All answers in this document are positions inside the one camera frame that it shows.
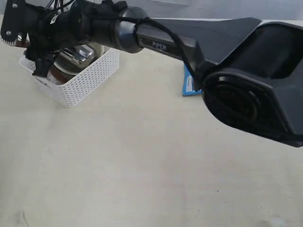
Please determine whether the reddish brown wooden spoon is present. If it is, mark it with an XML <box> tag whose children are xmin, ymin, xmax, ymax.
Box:
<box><xmin>16</xmin><ymin>40</ymin><xmax>30</xmax><ymax>48</ymax></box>

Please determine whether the white woven plastic basket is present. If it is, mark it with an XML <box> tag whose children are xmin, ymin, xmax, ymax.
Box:
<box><xmin>19</xmin><ymin>48</ymin><xmax>120</xmax><ymax>108</ymax></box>

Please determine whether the stainless steel cup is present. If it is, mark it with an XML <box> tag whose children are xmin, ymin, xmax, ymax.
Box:
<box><xmin>61</xmin><ymin>45</ymin><xmax>94</xmax><ymax>64</ymax></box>

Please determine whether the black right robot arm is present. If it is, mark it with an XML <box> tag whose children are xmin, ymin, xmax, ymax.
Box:
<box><xmin>0</xmin><ymin>0</ymin><xmax>303</xmax><ymax>148</ymax></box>

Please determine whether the blue chips bag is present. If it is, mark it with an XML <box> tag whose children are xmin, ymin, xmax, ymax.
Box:
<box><xmin>182</xmin><ymin>65</ymin><xmax>202</xmax><ymax>96</ymax></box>

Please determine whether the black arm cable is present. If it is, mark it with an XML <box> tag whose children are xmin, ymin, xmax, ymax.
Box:
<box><xmin>92</xmin><ymin>10</ymin><xmax>204</xmax><ymax>92</ymax></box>

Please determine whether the white ceramic bowl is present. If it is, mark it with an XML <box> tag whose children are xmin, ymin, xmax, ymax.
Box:
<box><xmin>50</xmin><ymin>43</ymin><xmax>104</xmax><ymax>84</ymax></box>

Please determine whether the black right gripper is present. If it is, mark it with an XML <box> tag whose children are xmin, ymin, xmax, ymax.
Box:
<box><xmin>0</xmin><ymin>0</ymin><xmax>95</xmax><ymax>78</ymax></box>

